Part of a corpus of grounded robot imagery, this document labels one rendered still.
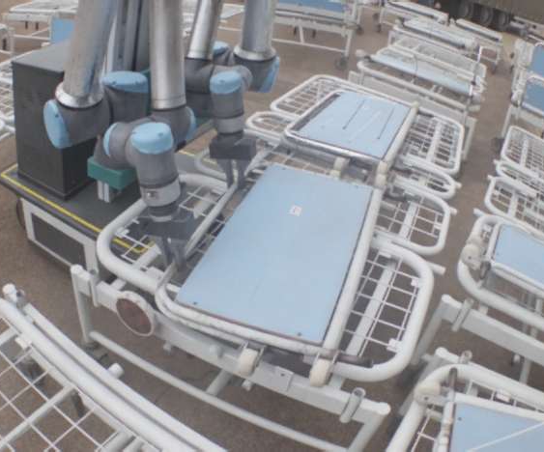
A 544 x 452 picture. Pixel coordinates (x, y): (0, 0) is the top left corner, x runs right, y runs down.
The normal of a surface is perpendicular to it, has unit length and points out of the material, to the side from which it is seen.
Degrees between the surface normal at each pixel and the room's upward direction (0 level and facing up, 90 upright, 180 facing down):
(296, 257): 3
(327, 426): 0
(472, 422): 5
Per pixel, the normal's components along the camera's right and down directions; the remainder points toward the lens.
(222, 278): 0.09, -0.83
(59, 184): -0.43, 0.45
